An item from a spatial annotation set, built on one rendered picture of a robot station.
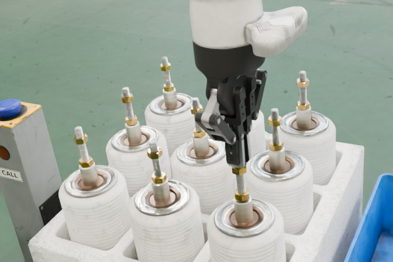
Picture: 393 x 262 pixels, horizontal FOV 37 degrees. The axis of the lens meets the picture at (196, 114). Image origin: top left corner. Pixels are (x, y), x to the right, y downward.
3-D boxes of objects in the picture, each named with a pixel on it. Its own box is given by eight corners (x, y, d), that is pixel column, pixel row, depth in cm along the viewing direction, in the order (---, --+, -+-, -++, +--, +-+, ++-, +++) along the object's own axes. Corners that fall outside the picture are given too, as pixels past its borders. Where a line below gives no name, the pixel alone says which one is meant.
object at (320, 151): (303, 243, 94) (300, 148, 85) (266, 214, 101) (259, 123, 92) (347, 219, 98) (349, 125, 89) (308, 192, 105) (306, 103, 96)
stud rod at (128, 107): (129, 133, 91) (121, 89, 87) (131, 129, 92) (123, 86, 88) (135, 133, 91) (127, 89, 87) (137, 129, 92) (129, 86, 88)
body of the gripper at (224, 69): (216, 11, 66) (223, 86, 70) (175, 40, 59) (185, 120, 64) (277, 17, 62) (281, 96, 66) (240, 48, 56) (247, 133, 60)
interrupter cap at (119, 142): (101, 145, 92) (100, 141, 92) (136, 124, 97) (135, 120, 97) (134, 159, 88) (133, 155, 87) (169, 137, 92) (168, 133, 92)
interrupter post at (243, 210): (231, 218, 73) (228, 196, 72) (247, 211, 74) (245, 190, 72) (241, 228, 71) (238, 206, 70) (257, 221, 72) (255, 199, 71)
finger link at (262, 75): (265, 68, 67) (252, 117, 66) (271, 73, 69) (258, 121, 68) (244, 65, 69) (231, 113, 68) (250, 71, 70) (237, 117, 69)
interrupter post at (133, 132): (124, 142, 92) (121, 124, 91) (135, 135, 94) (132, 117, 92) (135, 147, 91) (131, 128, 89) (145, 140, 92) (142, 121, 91)
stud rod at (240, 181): (247, 209, 71) (242, 157, 68) (239, 210, 71) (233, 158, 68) (247, 204, 72) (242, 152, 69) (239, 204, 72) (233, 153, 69)
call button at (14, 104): (11, 123, 89) (7, 111, 88) (-8, 119, 91) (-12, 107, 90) (28, 110, 92) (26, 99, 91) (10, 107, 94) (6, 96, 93)
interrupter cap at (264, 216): (203, 214, 74) (203, 210, 74) (254, 193, 77) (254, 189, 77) (233, 248, 68) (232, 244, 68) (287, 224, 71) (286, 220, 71)
